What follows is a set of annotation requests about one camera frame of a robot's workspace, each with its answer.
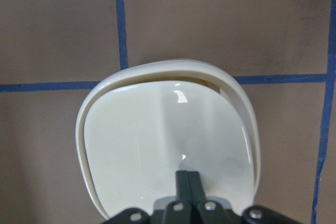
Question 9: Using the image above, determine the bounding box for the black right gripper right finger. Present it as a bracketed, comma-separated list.
[187, 171, 298, 224]

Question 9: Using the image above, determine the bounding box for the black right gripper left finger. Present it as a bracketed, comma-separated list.
[105, 170, 191, 223]

